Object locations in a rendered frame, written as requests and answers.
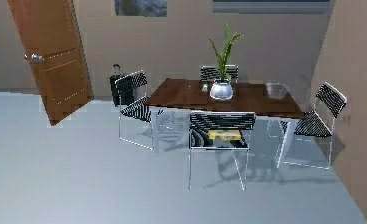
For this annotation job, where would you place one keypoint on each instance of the brown wooden room door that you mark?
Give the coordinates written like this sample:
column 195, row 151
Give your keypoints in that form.
column 54, row 56

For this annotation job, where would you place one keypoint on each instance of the black slatted metal chair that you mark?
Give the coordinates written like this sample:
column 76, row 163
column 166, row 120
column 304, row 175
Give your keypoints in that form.
column 221, row 120
column 209, row 73
column 319, row 113
column 137, row 108

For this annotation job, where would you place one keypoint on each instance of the small teal cup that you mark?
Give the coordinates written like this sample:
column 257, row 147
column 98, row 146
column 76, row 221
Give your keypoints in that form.
column 204, row 87

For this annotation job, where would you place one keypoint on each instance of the clear glass bowl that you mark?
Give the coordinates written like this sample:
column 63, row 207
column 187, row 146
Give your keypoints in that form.
column 276, row 90

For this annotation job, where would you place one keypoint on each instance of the brown wooden dining table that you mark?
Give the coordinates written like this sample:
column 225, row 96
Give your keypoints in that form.
column 191, row 95

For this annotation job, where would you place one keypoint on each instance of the yellow flat object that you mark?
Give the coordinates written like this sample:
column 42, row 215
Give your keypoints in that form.
column 224, row 134

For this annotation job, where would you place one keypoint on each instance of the grey window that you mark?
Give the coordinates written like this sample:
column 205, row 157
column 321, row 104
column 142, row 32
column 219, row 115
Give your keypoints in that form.
column 271, row 6

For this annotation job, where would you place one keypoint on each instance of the green house plant silver pot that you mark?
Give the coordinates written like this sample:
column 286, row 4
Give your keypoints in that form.
column 221, row 87

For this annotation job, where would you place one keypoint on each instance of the framed wall picture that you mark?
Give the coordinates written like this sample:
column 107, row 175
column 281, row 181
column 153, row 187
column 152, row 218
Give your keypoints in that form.
column 141, row 7

